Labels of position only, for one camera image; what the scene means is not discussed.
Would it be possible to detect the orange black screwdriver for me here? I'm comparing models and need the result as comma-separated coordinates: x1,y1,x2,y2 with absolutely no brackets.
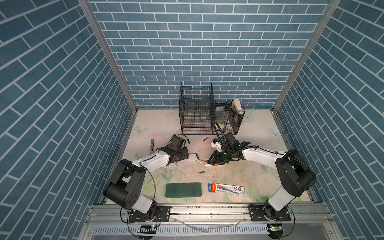
201,160,218,167

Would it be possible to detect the dark green rectangular case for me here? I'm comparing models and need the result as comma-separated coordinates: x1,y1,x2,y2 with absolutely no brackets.
165,183,202,199

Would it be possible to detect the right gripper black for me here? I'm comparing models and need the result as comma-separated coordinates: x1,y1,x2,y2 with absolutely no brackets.
205,148,233,165

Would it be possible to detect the toothpaste box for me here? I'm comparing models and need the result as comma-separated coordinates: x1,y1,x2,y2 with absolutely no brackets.
208,183,245,197

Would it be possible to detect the black corrugated cable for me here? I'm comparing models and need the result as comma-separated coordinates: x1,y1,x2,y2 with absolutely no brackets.
213,119,229,145

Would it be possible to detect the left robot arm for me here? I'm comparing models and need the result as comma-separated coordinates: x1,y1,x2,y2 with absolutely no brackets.
103,134,190,215

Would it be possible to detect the aluminium front rail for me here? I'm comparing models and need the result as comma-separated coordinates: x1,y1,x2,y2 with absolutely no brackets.
86,203,334,225

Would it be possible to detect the white block in basket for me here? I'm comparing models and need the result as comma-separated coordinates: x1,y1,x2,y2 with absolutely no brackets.
233,99,244,115

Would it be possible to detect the pink handled scraper tool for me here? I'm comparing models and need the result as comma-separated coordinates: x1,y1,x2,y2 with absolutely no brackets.
150,139,155,154

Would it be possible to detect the grey remote with teal buttons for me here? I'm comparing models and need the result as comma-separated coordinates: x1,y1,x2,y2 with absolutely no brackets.
183,153,200,163

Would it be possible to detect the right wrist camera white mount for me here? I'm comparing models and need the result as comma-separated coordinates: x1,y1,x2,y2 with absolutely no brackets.
211,139,222,152

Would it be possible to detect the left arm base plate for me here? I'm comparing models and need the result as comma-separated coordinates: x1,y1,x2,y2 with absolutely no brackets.
129,206,171,223

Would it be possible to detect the black wire mesh basket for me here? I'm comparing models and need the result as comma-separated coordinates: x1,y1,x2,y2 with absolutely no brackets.
179,85,246,135

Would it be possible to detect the white remote control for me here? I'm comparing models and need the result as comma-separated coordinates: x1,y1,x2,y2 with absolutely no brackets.
204,159,211,166

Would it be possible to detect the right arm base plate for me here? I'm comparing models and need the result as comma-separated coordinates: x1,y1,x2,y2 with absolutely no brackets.
248,205,291,222

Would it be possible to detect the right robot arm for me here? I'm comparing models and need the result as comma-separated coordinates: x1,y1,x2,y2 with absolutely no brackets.
206,133,316,215

